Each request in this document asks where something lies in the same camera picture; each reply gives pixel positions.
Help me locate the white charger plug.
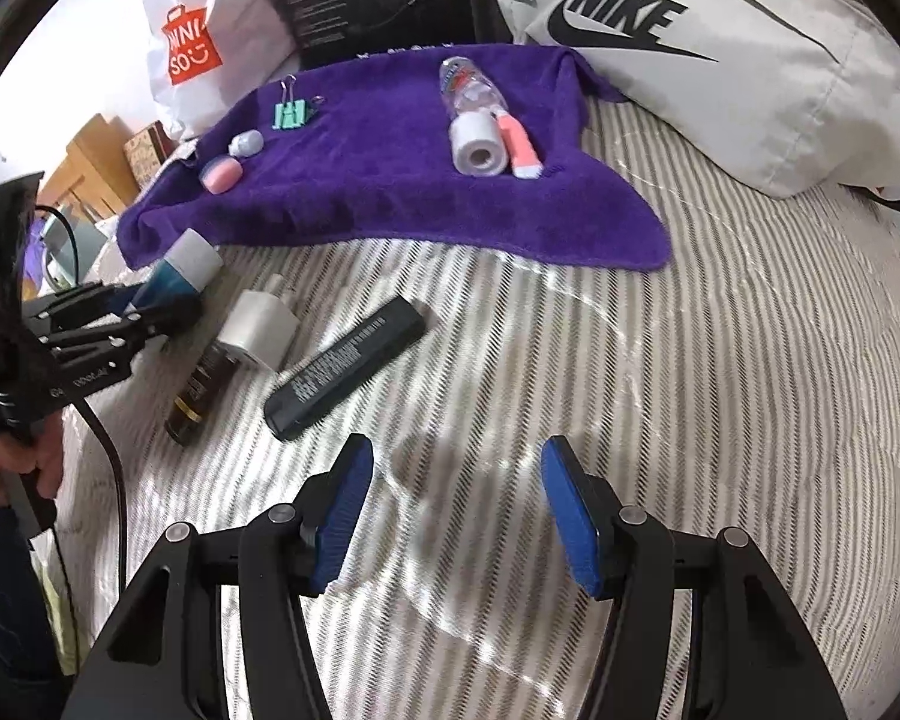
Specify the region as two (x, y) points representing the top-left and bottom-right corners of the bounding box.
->
(215, 274), (302, 373)

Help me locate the wooden headboard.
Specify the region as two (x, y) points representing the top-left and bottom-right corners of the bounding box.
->
(45, 114), (137, 218)

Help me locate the person's left hand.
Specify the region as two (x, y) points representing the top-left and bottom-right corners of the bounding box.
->
(0, 412), (65, 505)

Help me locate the green binder clip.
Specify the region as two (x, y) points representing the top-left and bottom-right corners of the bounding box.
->
(270, 75), (325, 131)

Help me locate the black rectangular bar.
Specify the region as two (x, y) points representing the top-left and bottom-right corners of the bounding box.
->
(263, 295), (428, 443)

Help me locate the white tape roll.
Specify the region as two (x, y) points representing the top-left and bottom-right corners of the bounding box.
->
(449, 111), (510, 176)

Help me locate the clear candy bottle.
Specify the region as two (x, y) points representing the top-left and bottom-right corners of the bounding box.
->
(439, 56), (508, 121)

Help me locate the black cable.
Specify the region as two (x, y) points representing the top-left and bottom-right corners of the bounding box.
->
(34, 204), (130, 590)

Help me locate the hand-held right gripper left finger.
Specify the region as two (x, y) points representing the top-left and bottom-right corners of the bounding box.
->
(60, 433), (376, 720)

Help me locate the pink and white tube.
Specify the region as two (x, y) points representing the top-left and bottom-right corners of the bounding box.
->
(495, 111), (546, 182)

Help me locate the purple towel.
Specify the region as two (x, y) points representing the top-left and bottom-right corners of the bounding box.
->
(116, 43), (674, 272)

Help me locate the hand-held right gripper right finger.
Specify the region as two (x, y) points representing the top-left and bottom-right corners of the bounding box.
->
(540, 435), (850, 720)

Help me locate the black cardboard box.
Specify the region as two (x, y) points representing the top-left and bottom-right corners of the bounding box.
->
(258, 0), (496, 73)

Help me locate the striped bed sheet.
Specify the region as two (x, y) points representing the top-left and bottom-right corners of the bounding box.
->
(45, 97), (900, 720)

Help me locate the grey fabric bag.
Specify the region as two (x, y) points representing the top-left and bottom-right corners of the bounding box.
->
(493, 0), (900, 220)

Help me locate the person's left forearm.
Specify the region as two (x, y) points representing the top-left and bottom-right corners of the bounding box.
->
(0, 493), (65, 720)

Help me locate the white plastic shopping bag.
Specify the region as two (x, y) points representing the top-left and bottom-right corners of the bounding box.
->
(139, 0), (302, 140)

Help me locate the black and gold tube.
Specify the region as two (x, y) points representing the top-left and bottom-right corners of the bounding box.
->
(164, 343), (235, 448)

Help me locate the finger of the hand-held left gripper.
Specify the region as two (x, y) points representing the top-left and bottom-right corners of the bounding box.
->
(22, 281), (158, 325)
(45, 306), (202, 370)

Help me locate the blue and white bottle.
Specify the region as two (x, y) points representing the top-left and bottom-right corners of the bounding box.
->
(130, 229), (224, 332)

